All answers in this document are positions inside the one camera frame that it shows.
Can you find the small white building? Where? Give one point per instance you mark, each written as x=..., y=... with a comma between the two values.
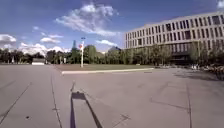
x=38, y=61

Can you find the pale kerb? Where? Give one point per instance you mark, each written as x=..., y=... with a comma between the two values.
x=100, y=71

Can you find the row of trees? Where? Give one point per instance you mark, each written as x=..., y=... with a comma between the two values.
x=110, y=56

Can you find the white pole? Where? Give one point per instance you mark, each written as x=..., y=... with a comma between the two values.
x=82, y=55

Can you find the large pale office building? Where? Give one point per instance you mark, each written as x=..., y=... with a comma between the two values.
x=180, y=33

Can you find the grey paved plaza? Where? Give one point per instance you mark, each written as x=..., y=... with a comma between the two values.
x=133, y=100

